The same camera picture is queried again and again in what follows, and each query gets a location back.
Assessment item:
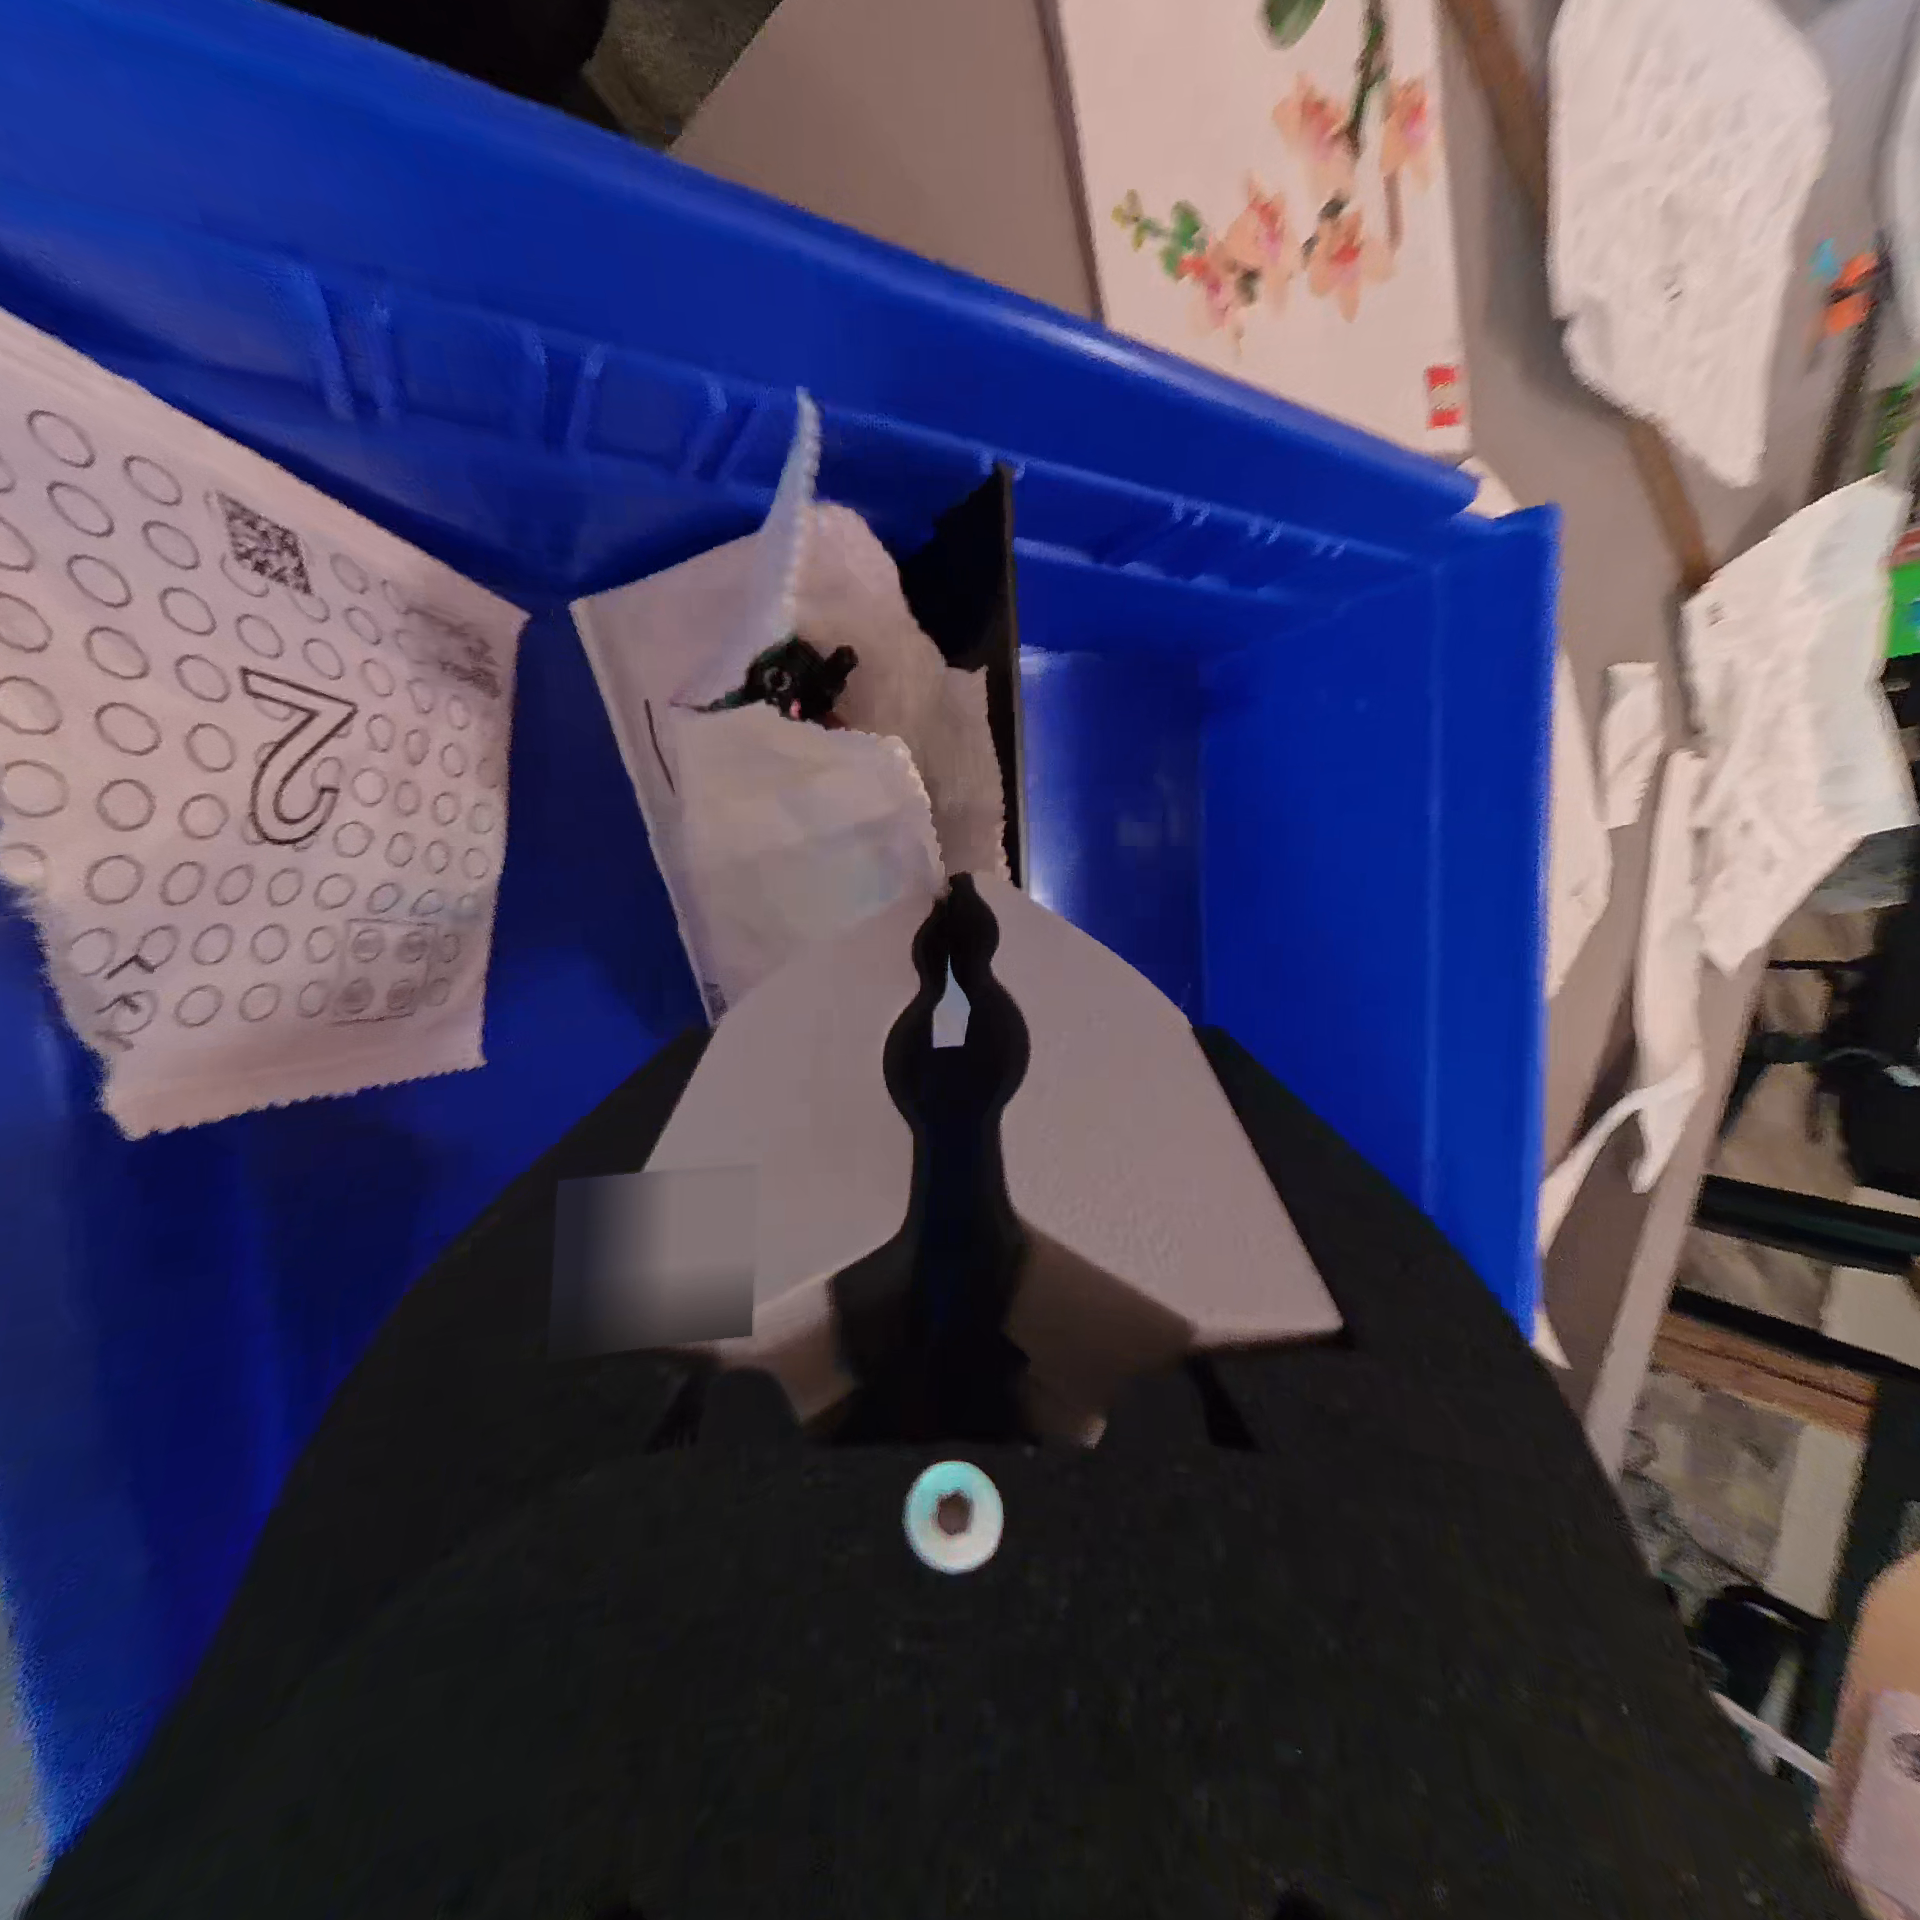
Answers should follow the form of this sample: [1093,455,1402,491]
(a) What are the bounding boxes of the grey desk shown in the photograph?
[668,0,1790,1468]

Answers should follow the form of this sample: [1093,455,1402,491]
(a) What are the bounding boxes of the dark brick pieces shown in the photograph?
[717,633,859,730]

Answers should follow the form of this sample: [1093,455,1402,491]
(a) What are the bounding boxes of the circle-printed paper bag piece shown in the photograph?
[0,311,535,1142]

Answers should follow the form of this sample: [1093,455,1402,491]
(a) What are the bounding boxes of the orchid instruction booklet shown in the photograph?
[1043,0,1475,455]

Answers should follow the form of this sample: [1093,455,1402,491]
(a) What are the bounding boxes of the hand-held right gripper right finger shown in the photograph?
[957,877,1349,1447]

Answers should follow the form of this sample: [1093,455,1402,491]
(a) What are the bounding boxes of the dark orchid toy box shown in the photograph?
[1808,1548,1920,1920]

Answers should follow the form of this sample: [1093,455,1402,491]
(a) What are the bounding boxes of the flat white paper bag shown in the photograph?
[1675,479,1920,975]

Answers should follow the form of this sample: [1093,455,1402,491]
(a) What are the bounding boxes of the black bin divider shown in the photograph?
[897,466,1035,890]

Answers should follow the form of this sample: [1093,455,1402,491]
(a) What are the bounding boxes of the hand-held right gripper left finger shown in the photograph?
[645,881,967,1441]

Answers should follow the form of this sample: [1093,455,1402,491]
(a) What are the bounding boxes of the blue bin with black divider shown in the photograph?
[0,0,1564,1866]

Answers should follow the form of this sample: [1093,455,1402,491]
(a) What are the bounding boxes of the crumpled white paper bag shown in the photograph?
[1545,0,1839,491]

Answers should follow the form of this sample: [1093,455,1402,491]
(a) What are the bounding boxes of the torn white paper bag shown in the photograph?
[571,387,1023,1022]

